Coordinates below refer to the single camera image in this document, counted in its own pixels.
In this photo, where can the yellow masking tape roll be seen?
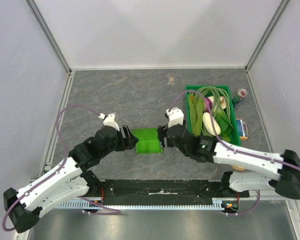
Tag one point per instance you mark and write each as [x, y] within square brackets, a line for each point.
[238, 168]

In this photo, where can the purple onion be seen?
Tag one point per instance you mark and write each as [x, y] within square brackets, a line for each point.
[207, 104]

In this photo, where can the green long beans bundle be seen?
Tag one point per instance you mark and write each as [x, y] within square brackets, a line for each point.
[210, 113]

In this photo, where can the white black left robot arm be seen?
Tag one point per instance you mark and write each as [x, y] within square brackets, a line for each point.
[69, 179]

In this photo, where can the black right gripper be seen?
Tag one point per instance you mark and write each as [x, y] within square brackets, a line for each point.
[164, 136]

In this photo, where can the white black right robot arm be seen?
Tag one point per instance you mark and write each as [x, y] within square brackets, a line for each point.
[265, 169]

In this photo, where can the blue small box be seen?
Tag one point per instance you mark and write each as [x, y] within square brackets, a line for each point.
[242, 129]

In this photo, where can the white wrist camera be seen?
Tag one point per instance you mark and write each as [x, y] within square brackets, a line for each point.
[109, 120]
[175, 117]

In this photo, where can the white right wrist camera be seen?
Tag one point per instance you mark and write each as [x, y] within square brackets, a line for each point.
[175, 117]

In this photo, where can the light blue cable duct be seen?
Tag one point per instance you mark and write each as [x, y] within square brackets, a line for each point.
[80, 204]

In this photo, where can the white radish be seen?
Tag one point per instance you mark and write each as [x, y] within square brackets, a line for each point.
[210, 124]

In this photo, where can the green red drink can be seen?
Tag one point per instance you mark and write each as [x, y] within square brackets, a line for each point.
[239, 95]

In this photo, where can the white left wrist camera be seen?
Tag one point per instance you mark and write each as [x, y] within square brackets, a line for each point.
[109, 120]

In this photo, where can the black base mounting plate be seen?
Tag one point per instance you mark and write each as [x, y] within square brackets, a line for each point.
[161, 192]

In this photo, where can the green paper box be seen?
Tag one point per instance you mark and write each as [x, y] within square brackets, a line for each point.
[148, 141]

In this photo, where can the green plastic crate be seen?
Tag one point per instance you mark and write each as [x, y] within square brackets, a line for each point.
[222, 111]

